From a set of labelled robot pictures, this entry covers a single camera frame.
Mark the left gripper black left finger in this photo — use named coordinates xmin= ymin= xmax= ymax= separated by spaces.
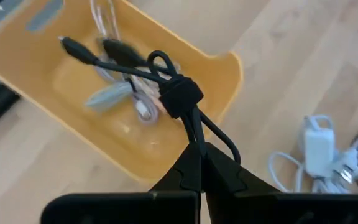
xmin=40 ymin=142 xmax=203 ymax=224

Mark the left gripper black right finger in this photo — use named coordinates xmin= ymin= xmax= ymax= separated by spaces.
xmin=201 ymin=142 xmax=358 ymax=224

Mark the white charger with cable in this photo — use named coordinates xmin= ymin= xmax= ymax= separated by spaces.
xmin=267 ymin=114 xmax=358 ymax=194

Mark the yellow plastic bin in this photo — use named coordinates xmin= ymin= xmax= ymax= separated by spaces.
xmin=0 ymin=0 xmax=244 ymax=185

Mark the lilac white USB cable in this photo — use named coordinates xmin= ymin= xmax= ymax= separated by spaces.
xmin=88 ymin=0 xmax=161 ymax=126

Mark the small grey USB cable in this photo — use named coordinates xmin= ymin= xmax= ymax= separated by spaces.
xmin=85 ymin=81 xmax=135 ymax=112

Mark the pink braided USB cable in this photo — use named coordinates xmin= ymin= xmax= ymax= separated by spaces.
xmin=129 ymin=60 xmax=183 ymax=121

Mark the black USB cable with strap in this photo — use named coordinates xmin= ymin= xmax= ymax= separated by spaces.
xmin=57 ymin=35 xmax=242 ymax=166

